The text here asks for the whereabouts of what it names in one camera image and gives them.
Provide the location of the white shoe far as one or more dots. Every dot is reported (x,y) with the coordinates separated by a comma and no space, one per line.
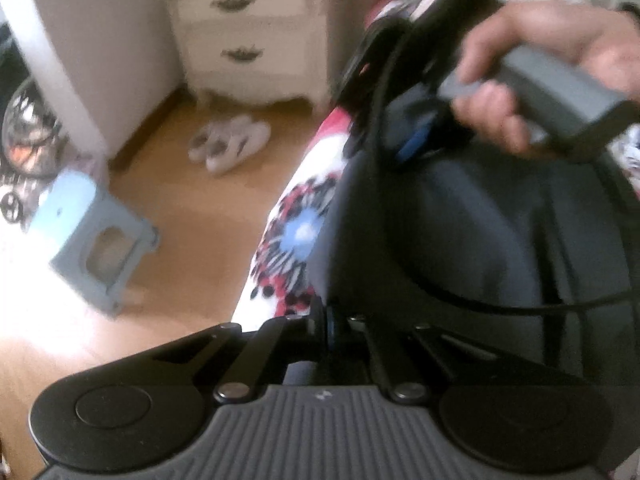
(215,132)

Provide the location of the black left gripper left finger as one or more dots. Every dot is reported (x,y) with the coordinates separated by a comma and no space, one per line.
(138,411)

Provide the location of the person's right hand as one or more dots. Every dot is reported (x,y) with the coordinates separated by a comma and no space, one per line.
(604,43)

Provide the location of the light blue plastic stool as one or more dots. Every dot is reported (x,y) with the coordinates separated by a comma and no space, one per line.
(66,227)

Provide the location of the wheelchair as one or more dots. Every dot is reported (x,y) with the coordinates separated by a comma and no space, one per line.
(33,140)

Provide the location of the white bedside cabinet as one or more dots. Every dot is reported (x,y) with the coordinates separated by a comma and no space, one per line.
(255,52)

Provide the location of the white shoe near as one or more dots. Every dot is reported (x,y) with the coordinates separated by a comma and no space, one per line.
(242,145)

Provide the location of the black garment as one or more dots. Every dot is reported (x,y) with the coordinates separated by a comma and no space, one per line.
(539,259)

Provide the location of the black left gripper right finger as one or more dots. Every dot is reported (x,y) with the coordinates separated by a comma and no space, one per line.
(504,410)

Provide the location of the pink floral bedsheet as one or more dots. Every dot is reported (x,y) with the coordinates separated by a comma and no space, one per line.
(278,282)

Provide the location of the white shoe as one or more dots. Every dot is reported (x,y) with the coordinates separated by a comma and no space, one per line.
(215,132)
(242,145)

